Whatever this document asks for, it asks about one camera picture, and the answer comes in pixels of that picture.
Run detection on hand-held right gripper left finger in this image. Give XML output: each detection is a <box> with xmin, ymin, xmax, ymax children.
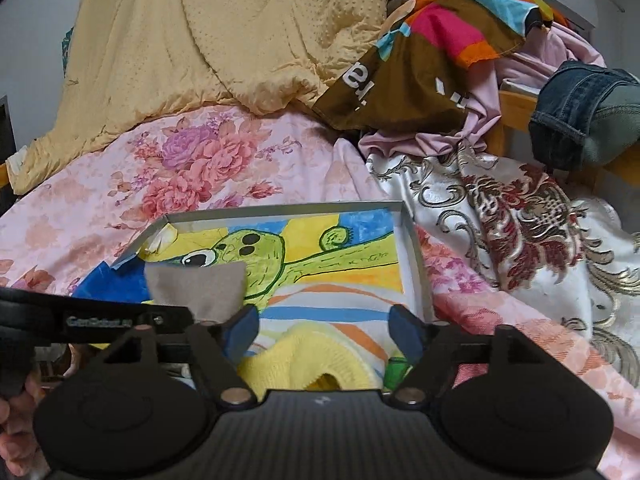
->
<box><xmin>92</xmin><ymin>304</ymin><xmax>261</xmax><ymax>407</ymax></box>

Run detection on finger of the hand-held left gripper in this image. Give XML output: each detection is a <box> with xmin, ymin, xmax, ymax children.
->
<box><xmin>0</xmin><ymin>287</ymin><xmax>195</xmax><ymax>347</ymax></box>

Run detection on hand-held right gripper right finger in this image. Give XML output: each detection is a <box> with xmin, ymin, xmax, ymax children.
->
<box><xmin>387</xmin><ymin>304</ymin><xmax>547</xmax><ymax>408</ymax></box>

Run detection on yellow knit cloth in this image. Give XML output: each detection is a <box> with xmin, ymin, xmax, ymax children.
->
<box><xmin>237</xmin><ymin>322</ymin><xmax>389</xmax><ymax>394</ymax></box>

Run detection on taupe cloth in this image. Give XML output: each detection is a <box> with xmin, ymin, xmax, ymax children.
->
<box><xmin>145</xmin><ymin>261</ymin><xmax>247</xmax><ymax>323</ymax></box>

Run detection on grey cardboard box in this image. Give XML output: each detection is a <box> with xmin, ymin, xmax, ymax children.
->
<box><xmin>112</xmin><ymin>201</ymin><xmax>437</xmax><ymax>396</ymax></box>

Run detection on person's left hand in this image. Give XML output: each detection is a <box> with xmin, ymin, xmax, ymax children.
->
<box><xmin>0</xmin><ymin>376</ymin><xmax>48</xmax><ymax>467</ymax></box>

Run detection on small green item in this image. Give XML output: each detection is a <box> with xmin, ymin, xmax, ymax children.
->
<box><xmin>384</xmin><ymin>357</ymin><xmax>412</xmax><ymax>392</ymax></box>

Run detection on white red brocade cloth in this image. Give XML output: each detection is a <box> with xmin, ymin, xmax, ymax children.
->
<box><xmin>365</xmin><ymin>149</ymin><xmax>640</xmax><ymax>377</ymax></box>

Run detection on pink floral bedsheet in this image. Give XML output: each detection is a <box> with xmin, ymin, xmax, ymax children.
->
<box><xmin>0</xmin><ymin>102</ymin><xmax>640</xmax><ymax>480</ymax></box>

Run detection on dark panel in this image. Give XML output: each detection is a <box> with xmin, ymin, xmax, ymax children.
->
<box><xmin>0</xmin><ymin>94</ymin><xmax>17</xmax><ymax>162</ymax></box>

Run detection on brown colourful striped cloth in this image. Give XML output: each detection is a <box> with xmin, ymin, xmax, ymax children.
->
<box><xmin>312</xmin><ymin>0</ymin><xmax>571</xmax><ymax>134</ymax></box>

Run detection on blue jeans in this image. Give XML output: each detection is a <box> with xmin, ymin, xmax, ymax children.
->
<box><xmin>529</xmin><ymin>60</ymin><xmax>640</xmax><ymax>172</ymax></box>

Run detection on pink garment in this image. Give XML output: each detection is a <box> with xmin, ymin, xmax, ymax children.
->
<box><xmin>360</xmin><ymin>24</ymin><xmax>609</xmax><ymax>162</ymax></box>

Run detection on yellow quilt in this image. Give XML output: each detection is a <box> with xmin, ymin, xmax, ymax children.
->
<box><xmin>7</xmin><ymin>0</ymin><xmax>392</xmax><ymax>197</ymax></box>

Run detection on wooden bed frame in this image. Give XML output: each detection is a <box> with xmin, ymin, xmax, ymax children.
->
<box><xmin>499</xmin><ymin>79</ymin><xmax>640</xmax><ymax>192</ymax></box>

